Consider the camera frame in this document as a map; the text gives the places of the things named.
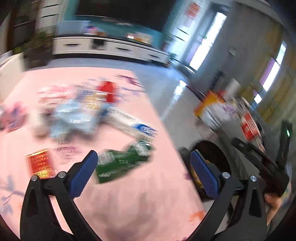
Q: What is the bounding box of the red cigarette box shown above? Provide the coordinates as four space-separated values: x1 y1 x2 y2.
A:
25 149 56 179

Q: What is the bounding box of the green snack wrapper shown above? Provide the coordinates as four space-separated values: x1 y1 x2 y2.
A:
95 140 155 184

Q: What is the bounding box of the clear zip bag blue print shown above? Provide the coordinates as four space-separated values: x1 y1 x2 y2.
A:
50 100 100 138

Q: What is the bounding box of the pink tissue packet wrapper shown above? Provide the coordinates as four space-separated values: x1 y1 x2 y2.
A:
1 102 27 132

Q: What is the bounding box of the white blue toothpaste box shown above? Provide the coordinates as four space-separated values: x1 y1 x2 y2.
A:
104 106 158 141

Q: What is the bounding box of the pink printed plastic bag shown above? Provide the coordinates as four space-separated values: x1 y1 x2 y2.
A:
38 84 77 104

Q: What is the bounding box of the red foil snack wrapper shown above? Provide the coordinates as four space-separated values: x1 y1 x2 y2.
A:
97 80 118 103

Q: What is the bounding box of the black trash bin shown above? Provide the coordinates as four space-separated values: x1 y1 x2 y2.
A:
178 141 231 200

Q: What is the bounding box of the person's right hand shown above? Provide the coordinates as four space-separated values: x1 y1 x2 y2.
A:
264 193 282 225

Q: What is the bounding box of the red white carton box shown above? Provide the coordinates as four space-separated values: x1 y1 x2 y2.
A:
240 111 260 141

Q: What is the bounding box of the pink leaf print tablecloth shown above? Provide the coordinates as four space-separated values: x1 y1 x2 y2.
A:
0 67 206 241

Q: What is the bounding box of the orange shopping bag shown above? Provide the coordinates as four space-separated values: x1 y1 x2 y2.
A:
194 90 225 118

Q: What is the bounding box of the leafy plant in dark pot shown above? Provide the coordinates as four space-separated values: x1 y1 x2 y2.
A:
23 31 53 69

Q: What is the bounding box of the white tv cabinet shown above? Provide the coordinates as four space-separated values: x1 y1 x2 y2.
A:
53 36 169 65

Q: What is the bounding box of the black television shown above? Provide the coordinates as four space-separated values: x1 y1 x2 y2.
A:
76 0 175 31

